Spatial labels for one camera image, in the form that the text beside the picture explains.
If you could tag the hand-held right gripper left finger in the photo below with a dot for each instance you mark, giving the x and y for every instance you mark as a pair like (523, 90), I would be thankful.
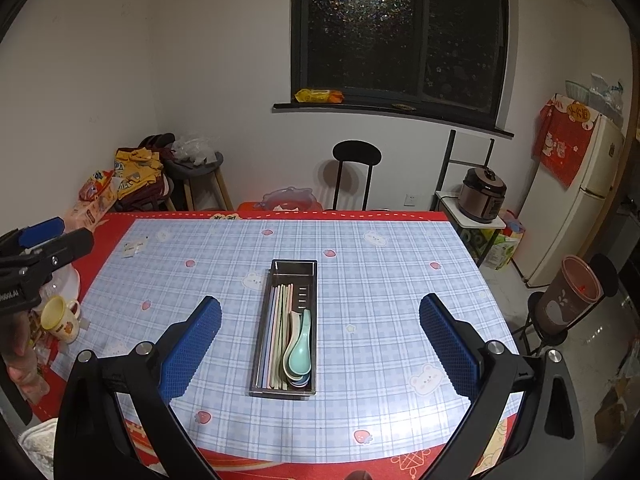
(192, 350)

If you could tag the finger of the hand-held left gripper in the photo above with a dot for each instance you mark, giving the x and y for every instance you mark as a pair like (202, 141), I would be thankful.
(60, 252)
(42, 232)

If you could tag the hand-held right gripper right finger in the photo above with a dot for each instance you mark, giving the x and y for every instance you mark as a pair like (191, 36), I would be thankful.
(450, 350)

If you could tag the green spoon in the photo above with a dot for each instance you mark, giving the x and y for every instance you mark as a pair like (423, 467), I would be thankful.
(299, 345)

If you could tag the blue spoon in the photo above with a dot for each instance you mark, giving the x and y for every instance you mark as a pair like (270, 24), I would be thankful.
(300, 381)

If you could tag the metal utensil tray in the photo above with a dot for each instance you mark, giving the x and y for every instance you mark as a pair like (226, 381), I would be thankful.
(307, 280)

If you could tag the person's left forearm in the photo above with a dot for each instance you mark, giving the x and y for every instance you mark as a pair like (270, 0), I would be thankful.
(37, 452)

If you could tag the person's left hand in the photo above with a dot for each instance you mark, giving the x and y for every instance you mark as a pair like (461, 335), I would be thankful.
(15, 337)

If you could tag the clear lidded plastic bowl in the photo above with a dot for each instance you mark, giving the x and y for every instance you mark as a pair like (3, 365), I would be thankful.
(65, 285)

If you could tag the pink snack packet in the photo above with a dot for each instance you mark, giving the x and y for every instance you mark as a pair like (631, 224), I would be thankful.
(87, 217)

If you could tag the yellow printed cup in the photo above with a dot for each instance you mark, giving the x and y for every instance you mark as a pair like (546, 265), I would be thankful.
(57, 322)

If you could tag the orange snack bag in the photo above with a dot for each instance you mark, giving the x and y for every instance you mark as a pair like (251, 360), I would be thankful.
(97, 186)

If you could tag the small paper label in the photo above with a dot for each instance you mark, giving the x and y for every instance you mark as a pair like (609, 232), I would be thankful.
(132, 250)

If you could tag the small clear plastic piece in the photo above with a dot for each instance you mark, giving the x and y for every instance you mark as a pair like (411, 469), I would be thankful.
(85, 324)

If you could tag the blue plaid table mat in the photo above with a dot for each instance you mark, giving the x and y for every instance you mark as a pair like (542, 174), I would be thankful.
(375, 285)

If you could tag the maroon clothing pile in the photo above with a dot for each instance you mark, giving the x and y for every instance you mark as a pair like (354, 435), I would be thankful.
(150, 197)

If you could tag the green white bag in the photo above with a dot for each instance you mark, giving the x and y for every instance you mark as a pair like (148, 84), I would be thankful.
(500, 252)

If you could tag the yellow printed clothing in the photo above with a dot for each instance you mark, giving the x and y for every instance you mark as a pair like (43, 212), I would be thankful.
(135, 167)

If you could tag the brown waste bin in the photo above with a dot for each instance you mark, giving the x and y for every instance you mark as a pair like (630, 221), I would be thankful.
(567, 295)

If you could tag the brown rice cooker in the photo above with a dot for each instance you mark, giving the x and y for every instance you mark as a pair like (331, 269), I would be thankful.
(482, 195)

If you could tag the red tablecloth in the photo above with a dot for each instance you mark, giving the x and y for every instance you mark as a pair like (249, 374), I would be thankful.
(300, 470)

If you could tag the grey seat stool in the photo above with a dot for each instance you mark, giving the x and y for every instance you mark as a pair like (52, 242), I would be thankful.
(200, 170)

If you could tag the black stool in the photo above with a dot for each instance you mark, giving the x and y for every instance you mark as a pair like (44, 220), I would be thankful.
(607, 270)

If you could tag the cardboard box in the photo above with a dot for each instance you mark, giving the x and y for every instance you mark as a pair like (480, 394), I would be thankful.
(617, 410)

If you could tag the cream fridge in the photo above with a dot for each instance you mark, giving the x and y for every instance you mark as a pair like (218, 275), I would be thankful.
(575, 220)

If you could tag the black metal rack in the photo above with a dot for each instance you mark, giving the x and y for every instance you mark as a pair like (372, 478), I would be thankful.
(450, 160)

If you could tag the black chair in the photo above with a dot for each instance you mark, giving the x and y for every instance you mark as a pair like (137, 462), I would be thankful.
(356, 152)

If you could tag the red printed cloth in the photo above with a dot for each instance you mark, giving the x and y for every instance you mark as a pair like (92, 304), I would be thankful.
(565, 145)

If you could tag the dark windowsill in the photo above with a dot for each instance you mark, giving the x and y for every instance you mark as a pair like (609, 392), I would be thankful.
(380, 111)

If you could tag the yellow packet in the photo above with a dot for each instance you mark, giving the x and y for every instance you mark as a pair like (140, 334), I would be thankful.
(317, 96)

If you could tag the plastic bags on fridge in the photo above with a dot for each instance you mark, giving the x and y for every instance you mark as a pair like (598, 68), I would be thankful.
(600, 97)

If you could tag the dark window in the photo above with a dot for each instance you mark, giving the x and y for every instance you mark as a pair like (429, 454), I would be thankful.
(365, 25)

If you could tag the wall outlet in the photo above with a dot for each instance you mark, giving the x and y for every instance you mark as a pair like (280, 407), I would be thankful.
(410, 200)

